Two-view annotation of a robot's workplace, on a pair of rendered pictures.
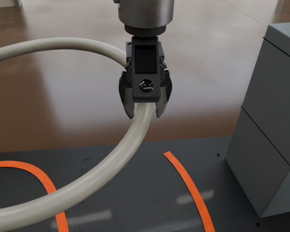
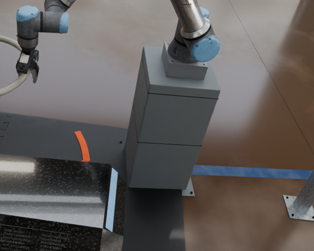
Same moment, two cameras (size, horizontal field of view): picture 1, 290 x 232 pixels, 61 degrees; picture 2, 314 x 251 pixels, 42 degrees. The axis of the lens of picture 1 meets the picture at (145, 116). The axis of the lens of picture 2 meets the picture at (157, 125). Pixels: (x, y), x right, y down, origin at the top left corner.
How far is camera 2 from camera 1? 1.58 m
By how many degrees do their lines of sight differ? 3
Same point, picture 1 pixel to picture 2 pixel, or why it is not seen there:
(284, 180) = (136, 153)
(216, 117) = not seen: hidden behind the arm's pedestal
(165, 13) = (31, 44)
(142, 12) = (23, 42)
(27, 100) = not seen: outside the picture
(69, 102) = (4, 72)
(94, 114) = (24, 88)
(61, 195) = not seen: outside the picture
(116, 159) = (5, 89)
